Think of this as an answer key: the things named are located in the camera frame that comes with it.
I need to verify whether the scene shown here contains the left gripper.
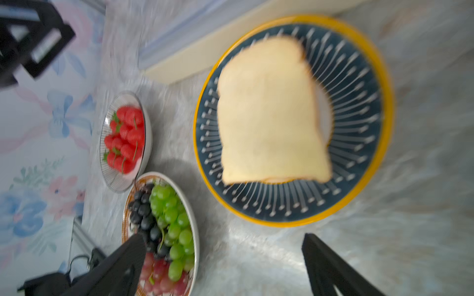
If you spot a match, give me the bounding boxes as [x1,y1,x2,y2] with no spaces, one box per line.
[1,1,76,88]

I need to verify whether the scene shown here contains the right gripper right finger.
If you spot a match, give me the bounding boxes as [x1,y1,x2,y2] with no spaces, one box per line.
[302,233,384,296]

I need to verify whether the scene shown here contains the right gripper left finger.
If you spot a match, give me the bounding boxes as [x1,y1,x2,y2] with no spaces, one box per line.
[63,234,146,296]

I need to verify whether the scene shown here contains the plastic wrap dispenser box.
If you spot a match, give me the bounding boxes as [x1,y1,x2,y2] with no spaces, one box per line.
[138,1,361,85]

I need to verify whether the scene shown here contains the blue yellow-rimmed plate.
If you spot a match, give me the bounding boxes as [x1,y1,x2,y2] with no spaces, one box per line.
[193,16,395,228]

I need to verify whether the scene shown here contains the patterned fruit plate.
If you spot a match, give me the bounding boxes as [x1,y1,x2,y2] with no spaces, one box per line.
[122,172,199,296]

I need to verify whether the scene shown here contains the glass plate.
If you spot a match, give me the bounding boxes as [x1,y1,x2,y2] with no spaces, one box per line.
[99,91,153,192]

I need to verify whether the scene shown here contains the red grapes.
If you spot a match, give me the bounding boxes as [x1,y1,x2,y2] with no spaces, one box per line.
[136,253,193,296]

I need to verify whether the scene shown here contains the black grapes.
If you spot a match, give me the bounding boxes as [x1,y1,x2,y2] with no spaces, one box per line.
[125,182,171,261]

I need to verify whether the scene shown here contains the green grapes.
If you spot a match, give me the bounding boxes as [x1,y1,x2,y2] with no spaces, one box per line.
[151,184,196,274]

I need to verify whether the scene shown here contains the red strawberries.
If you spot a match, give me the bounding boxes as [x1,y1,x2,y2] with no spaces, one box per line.
[102,105,146,175]

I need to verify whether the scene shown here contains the bread slices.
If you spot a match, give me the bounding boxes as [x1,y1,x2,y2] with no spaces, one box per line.
[217,36,332,185]

